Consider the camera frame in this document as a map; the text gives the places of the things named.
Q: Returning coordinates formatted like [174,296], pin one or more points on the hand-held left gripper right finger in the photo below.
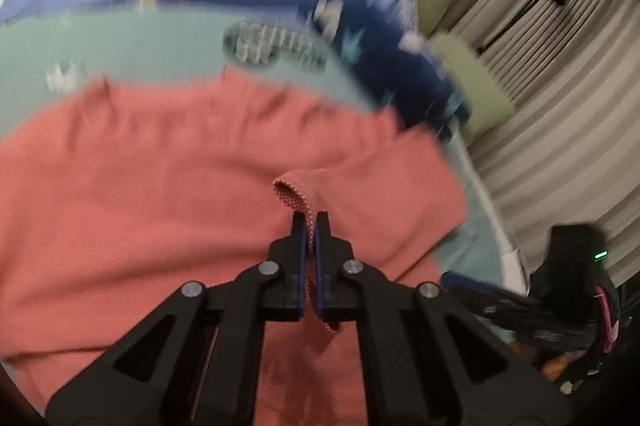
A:
[320,276]

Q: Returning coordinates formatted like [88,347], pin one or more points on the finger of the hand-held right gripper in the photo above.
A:
[480,288]
[540,331]

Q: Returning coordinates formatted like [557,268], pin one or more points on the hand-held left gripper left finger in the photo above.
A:
[301,256]

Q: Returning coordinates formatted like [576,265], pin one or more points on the pink knit sweater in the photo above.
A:
[150,181]

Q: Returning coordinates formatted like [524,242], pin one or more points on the grey pleated curtain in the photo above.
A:
[560,130]

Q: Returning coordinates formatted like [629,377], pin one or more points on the green pillow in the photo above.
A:
[432,0]
[475,80]

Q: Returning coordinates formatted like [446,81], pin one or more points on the navy star fleece cloth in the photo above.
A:
[380,55]

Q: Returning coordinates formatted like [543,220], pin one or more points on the teal printed blanket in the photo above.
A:
[125,45]

